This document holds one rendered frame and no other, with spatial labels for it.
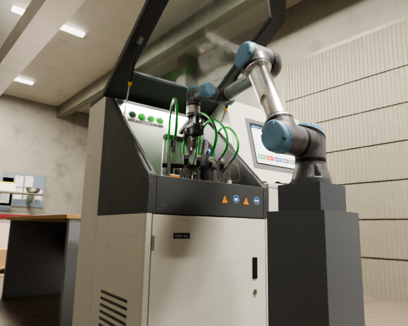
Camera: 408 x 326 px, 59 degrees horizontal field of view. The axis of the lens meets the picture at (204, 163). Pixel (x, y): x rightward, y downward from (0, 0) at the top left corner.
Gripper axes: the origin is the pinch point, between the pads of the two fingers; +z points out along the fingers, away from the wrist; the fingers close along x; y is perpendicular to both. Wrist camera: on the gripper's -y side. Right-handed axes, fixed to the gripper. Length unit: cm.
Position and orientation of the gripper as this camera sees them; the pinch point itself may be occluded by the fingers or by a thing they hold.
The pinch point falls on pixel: (190, 152)
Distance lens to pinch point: 189.8
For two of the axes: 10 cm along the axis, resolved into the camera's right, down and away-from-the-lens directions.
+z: -0.2, 9.8, -1.8
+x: 8.1, 1.2, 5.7
